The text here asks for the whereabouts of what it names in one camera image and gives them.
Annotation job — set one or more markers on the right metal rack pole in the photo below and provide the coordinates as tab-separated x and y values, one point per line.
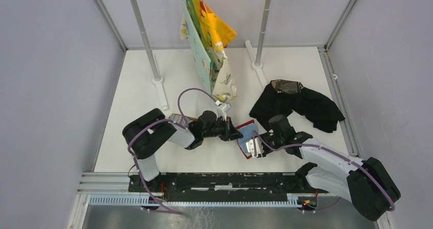
255	55

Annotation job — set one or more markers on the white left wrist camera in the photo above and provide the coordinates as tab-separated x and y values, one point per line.
222	109

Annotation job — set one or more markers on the green hanging cloth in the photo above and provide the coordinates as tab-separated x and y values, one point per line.
190	29

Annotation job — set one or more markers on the metal rack pole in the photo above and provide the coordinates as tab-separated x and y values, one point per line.
255	55
157	79

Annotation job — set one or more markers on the yellow floral hanging cloth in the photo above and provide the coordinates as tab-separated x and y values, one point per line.
218	35

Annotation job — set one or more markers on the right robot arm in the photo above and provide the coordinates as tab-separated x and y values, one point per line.
365	183

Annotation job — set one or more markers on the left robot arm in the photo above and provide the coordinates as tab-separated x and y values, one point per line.
145	135

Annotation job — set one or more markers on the black shirt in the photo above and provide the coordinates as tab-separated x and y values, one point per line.
283	97

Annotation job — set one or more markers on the left metal rack pole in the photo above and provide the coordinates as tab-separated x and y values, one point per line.
157	79

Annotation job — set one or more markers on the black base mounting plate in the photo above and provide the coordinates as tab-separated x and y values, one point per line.
225	187

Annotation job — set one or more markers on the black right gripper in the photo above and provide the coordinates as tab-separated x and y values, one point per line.
263	135

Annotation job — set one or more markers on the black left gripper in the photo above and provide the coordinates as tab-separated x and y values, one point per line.
226	136

